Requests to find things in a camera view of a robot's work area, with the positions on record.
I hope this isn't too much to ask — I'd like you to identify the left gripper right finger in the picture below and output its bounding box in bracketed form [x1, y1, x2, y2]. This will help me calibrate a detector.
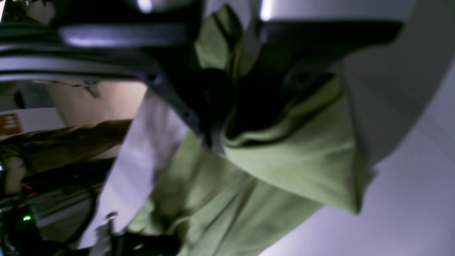
[226, 20, 403, 138]

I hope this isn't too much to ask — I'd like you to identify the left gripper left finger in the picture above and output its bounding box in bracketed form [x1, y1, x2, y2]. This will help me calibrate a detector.
[53, 0, 228, 154]

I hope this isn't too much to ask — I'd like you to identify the green T-shirt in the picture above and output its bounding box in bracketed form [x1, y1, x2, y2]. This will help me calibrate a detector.
[127, 5, 374, 256]

